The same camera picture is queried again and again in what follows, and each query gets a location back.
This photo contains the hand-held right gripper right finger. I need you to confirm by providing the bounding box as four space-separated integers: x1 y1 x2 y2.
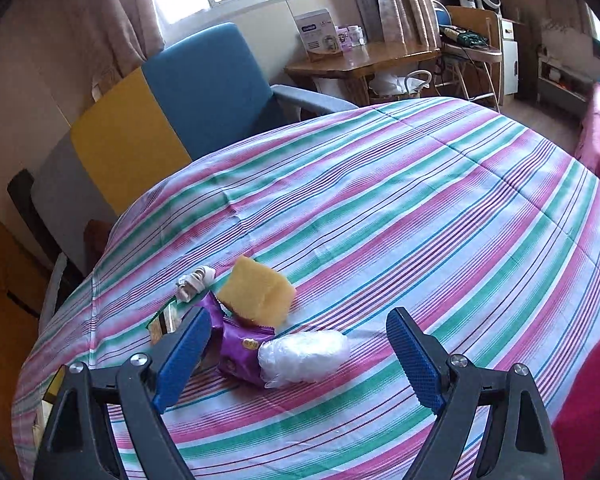
385 306 563 480

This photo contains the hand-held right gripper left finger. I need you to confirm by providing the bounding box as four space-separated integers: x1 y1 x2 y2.
32 305 213 480

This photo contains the green snack packet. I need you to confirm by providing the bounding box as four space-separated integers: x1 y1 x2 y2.
147 300 193 346

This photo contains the purple snack packet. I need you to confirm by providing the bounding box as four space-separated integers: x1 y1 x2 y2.
197 291 276 388

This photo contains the yellow sponge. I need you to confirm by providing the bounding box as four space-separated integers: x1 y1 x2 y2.
216 256 297 328

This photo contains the white plastic bundle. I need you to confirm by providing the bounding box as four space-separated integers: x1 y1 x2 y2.
257 328 351 389

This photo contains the red-brown bag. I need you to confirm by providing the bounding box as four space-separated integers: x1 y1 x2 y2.
83 220 112 273

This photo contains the striped tablecloth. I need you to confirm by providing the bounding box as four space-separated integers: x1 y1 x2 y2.
11 96 600 480

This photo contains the person's red garment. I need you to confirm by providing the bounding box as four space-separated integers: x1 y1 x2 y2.
552 330 600 480

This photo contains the wooden wardrobe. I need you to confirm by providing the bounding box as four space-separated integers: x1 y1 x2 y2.
0 195 46 391

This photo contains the grey yellow blue armchair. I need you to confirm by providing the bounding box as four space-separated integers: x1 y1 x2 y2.
30 22 358 333

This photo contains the white plastic bag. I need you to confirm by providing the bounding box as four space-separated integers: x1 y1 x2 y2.
369 72 406 103

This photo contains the wooden desk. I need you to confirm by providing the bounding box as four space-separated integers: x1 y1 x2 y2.
285 40 443 106

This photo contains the grey low shelf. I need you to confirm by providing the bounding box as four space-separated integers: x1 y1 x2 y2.
537 45 596 116

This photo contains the white cabinet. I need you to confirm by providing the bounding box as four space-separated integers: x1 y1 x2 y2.
497 15 523 96

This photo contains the green power tool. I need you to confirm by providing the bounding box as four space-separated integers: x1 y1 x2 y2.
445 25 486 51

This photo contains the white cardboard box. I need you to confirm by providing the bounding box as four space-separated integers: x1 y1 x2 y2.
294 9 343 57

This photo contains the blue fan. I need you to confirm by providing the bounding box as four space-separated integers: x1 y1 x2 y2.
432 0 456 36

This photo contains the beige patterned curtain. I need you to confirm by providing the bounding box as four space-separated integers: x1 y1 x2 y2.
92 0 166 81

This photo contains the striped pink curtain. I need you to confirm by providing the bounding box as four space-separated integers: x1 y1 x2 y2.
347 0 443 43

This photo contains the white hose loop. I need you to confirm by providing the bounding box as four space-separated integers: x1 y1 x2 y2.
402 70 431 98

